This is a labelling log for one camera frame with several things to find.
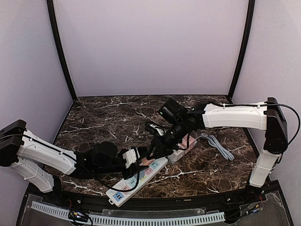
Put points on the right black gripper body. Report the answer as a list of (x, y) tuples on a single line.
[(162, 143)]

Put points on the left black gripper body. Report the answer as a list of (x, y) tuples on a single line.
[(138, 161)]

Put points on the pink cube socket adapter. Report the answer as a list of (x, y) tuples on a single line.
[(188, 143)]

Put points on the white cube socket adapter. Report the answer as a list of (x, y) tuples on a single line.
[(175, 156)]

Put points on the white multicolour power strip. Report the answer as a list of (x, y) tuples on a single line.
[(126, 189)]

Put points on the pink plug adapter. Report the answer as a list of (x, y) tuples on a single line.
[(146, 162)]

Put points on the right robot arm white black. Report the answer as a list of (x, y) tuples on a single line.
[(266, 116)]

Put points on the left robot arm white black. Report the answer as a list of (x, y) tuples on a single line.
[(21, 150)]

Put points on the small circuit board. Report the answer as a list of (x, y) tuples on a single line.
[(77, 216)]

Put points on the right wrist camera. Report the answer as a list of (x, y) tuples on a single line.
[(154, 128)]

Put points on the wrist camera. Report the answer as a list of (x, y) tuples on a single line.
[(131, 156), (154, 128)]

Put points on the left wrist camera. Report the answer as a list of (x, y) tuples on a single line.
[(131, 156)]

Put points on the slotted grey cable duct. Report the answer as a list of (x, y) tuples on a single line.
[(132, 218)]

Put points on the black front rail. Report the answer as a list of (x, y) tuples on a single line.
[(93, 198)]

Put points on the right black frame post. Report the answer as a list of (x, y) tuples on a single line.
[(243, 48)]

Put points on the black frame post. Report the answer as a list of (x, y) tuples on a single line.
[(243, 48), (59, 49)]

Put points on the left black frame post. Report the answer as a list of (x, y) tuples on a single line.
[(59, 49)]

